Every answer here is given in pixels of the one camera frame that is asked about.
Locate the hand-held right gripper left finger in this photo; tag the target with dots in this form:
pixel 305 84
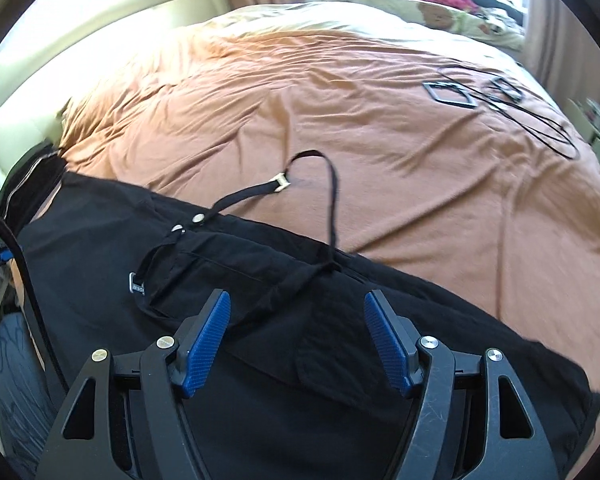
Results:
pixel 205 345

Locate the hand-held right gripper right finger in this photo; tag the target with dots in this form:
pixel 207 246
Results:
pixel 387 345

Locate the black pants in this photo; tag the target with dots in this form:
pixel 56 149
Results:
pixel 105 240

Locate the orange blanket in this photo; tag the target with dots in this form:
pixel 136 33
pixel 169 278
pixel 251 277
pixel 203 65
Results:
pixel 380 160

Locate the cream bed headboard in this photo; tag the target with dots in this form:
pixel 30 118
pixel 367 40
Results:
pixel 80 50

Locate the cream white bed sheet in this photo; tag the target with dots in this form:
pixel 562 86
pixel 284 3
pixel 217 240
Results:
pixel 305 15

